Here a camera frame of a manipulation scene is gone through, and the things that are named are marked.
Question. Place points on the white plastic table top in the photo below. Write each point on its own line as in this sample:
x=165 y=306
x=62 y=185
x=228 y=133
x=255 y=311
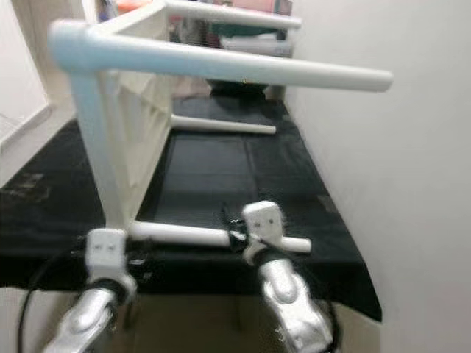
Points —
x=118 y=147

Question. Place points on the black basin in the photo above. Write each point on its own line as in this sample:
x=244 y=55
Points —
x=239 y=88

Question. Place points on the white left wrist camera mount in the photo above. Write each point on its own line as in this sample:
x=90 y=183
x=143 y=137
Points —
x=107 y=251

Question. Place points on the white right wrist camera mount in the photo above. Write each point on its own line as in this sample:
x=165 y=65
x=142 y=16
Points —
x=265 y=224

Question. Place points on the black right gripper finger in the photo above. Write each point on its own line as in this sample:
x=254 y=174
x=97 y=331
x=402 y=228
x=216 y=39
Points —
x=228 y=218

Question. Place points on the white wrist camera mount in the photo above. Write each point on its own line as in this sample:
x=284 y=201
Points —
x=265 y=224
x=107 y=251

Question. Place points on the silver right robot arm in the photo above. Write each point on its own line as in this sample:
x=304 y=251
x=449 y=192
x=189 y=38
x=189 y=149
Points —
x=294 y=301

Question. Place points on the green pot lid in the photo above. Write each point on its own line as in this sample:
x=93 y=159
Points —
x=235 y=29

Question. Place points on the pink box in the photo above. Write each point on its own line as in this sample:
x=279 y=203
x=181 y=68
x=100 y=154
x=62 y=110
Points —
x=261 y=6

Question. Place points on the black tablecloth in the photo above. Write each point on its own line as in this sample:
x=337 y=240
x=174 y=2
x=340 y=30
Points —
x=213 y=184

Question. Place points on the clear plastic bag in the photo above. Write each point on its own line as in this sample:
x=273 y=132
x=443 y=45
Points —
x=31 y=187

